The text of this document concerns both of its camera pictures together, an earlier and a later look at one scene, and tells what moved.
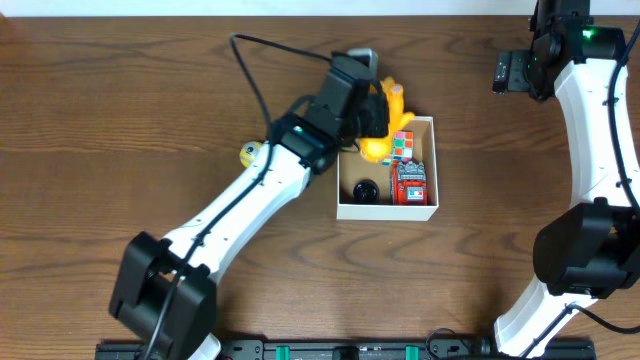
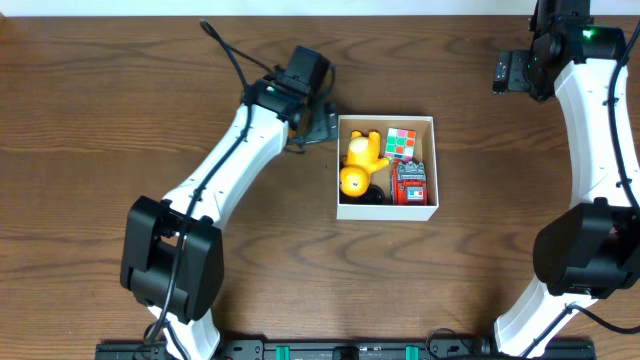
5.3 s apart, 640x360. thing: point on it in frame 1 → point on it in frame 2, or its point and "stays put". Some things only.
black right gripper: (512, 72) stays put
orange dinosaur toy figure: (381, 148) → (362, 158)
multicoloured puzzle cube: (403, 144) stays put
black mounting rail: (356, 348) stays put
